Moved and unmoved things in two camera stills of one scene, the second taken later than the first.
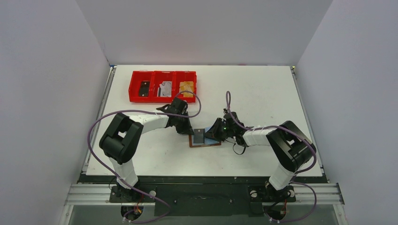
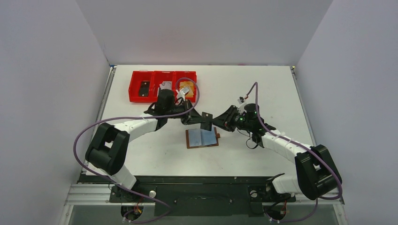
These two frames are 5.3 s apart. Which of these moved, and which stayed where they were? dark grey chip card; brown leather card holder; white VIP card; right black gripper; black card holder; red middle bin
Moved: right black gripper; dark grey chip card
Stayed: brown leather card holder; red middle bin; white VIP card; black card holder
